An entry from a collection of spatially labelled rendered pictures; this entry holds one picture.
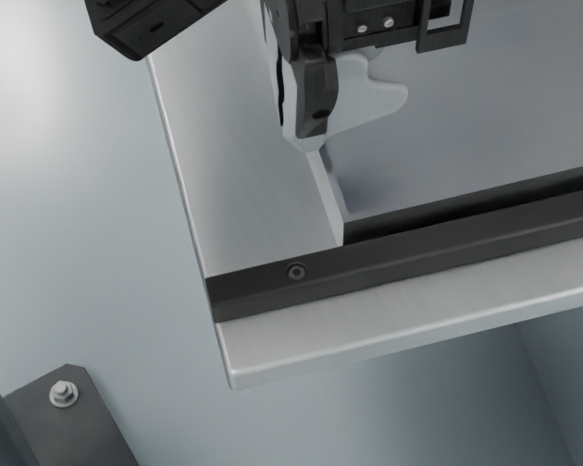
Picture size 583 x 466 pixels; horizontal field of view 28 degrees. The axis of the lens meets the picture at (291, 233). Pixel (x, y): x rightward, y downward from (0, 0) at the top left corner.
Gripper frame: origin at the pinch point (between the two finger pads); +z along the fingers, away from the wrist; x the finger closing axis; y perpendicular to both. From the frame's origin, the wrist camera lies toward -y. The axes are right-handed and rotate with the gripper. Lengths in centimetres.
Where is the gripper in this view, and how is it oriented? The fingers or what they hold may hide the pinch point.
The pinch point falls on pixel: (291, 132)
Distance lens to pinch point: 59.8
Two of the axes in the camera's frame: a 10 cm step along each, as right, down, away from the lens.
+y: 9.7, -2.2, 1.3
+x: -2.5, -8.2, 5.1
